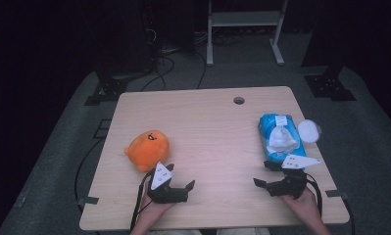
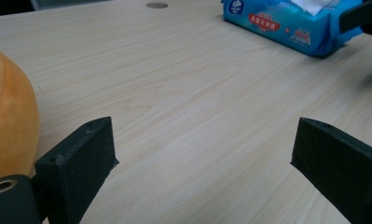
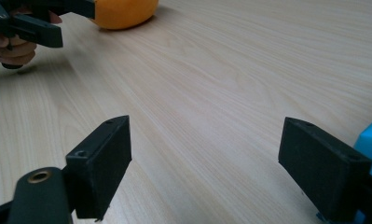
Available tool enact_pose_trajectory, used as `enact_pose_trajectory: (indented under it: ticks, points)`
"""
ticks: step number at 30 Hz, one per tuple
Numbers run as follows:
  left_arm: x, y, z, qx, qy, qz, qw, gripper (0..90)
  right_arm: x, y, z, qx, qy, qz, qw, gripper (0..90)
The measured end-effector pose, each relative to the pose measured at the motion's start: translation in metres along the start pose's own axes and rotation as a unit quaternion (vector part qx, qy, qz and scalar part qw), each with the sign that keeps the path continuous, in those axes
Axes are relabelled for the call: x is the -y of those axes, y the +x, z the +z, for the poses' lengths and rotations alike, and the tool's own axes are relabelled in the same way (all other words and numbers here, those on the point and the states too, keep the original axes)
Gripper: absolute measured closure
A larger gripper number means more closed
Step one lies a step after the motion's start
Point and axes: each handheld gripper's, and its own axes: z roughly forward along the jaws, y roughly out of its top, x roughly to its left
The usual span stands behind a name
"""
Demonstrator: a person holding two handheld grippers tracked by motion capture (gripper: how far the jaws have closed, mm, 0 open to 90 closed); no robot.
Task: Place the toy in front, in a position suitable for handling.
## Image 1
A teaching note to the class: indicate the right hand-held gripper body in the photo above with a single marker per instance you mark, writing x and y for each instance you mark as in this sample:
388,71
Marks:
289,186

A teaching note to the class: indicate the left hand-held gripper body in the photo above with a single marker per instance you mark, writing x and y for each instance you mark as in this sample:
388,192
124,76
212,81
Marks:
163,194

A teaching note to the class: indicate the white wet wipe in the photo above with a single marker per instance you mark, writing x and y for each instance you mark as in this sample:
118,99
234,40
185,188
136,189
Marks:
281,140

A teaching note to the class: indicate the orange plush toy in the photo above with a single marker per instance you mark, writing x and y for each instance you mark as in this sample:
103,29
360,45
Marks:
147,150

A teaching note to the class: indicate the blue wet wipe pack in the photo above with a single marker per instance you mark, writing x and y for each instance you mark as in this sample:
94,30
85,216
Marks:
268,125

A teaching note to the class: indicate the person's left hand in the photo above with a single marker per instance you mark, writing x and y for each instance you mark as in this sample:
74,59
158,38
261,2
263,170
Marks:
155,210

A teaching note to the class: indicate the person's right hand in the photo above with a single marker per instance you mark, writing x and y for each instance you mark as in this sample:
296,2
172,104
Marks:
301,204

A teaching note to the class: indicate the grey tape strip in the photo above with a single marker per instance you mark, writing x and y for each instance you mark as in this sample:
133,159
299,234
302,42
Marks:
336,193
88,200

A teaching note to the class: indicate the black floor tape outline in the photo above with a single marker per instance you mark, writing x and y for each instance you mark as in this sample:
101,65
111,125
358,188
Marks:
95,134

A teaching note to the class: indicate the black stand with flat base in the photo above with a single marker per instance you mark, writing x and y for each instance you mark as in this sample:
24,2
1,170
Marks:
330,86

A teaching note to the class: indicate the black stand with cross base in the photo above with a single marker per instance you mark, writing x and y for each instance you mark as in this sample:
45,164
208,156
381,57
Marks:
109,88

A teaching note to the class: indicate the white metal stand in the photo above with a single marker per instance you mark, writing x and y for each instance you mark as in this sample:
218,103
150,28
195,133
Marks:
245,19

